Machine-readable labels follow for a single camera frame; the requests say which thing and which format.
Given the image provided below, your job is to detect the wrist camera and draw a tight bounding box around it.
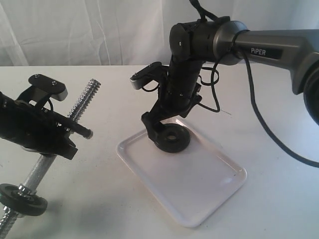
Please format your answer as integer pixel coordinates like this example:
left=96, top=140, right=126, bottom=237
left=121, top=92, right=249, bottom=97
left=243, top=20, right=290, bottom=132
left=130, top=62, right=165, bottom=90
left=28, top=74, right=68, bottom=102

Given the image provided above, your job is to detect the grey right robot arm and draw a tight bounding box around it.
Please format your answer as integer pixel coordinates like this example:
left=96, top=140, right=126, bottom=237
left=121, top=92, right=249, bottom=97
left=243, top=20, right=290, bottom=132
left=142, top=17, right=319, bottom=152

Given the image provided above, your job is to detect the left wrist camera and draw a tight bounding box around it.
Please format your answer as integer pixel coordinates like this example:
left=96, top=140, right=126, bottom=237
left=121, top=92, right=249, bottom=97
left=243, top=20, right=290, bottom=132
left=28, top=74, right=68, bottom=102

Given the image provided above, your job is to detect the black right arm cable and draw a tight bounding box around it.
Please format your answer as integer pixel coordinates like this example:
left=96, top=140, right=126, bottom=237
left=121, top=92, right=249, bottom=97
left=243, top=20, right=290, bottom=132
left=188, top=0, right=319, bottom=168

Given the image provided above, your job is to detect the black weight plate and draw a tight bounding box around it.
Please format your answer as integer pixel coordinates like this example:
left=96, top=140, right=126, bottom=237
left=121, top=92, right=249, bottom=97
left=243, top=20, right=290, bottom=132
left=155, top=123, right=191, bottom=153
left=0, top=183, right=48, bottom=216

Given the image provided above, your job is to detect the chrome dumbbell bar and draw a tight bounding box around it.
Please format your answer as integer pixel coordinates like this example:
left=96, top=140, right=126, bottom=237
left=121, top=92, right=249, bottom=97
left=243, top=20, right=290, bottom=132
left=0, top=79, right=101, bottom=239

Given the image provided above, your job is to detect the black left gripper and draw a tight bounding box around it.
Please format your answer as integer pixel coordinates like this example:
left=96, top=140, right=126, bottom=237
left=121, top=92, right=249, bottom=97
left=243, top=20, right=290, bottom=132
left=0, top=94, right=93, bottom=160

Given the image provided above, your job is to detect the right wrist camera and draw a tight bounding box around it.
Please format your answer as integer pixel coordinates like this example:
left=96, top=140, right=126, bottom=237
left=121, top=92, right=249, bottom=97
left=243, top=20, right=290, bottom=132
left=130, top=62, right=165, bottom=90

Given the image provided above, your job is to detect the white backdrop curtain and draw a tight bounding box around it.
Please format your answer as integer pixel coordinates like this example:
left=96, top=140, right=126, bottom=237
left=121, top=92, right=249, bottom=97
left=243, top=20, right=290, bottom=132
left=0, top=0, right=199, bottom=66

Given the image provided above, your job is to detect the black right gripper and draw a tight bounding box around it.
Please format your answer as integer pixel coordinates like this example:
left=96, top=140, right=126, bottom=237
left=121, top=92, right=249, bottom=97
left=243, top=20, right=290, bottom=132
left=141, top=56, right=203, bottom=147

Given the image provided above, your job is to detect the white plastic tray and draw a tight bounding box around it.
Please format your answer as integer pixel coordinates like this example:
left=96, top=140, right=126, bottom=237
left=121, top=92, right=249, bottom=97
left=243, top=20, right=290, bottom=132
left=117, top=118, right=247, bottom=228

